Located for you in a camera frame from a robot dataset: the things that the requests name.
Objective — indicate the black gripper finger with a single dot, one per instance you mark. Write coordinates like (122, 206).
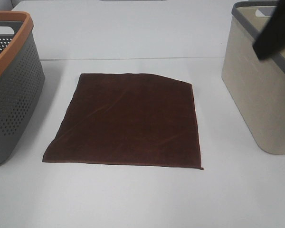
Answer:
(271, 40)

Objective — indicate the brown towel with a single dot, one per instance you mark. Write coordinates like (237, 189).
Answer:
(129, 119)

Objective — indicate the beige basket grey rim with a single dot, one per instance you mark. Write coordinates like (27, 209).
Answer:
(257, 87)

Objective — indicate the grey perforated basket orange rim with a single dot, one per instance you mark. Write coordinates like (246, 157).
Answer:
(21, 79)

